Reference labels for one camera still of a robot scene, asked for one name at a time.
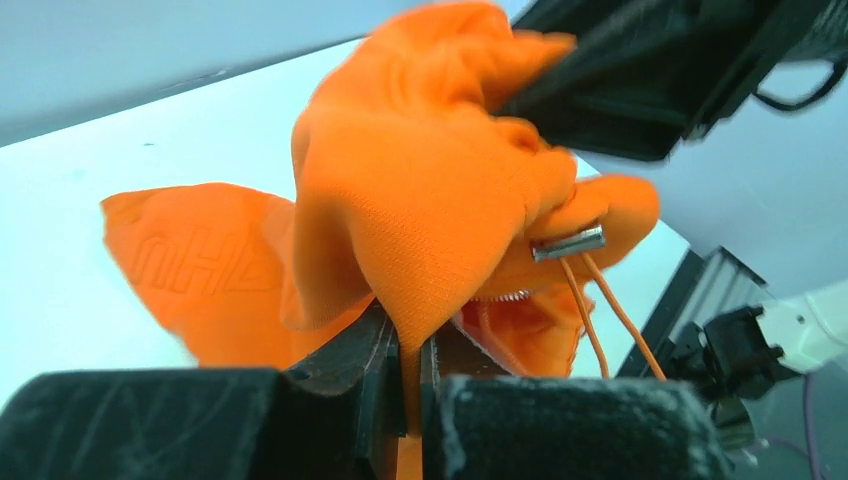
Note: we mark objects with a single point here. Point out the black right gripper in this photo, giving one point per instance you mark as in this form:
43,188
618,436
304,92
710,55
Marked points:
647,74

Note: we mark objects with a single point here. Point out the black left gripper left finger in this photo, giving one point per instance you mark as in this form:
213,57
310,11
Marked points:
337,414

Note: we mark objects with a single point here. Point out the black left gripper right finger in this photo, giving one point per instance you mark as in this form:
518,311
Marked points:
478,423

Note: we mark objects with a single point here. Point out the orange zip-up jacket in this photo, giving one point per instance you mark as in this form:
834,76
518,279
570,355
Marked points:
411,191

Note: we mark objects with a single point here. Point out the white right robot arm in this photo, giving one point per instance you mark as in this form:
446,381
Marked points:
742,354

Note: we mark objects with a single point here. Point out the aluminium table frame rail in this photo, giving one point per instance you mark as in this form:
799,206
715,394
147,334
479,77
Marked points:
701,288

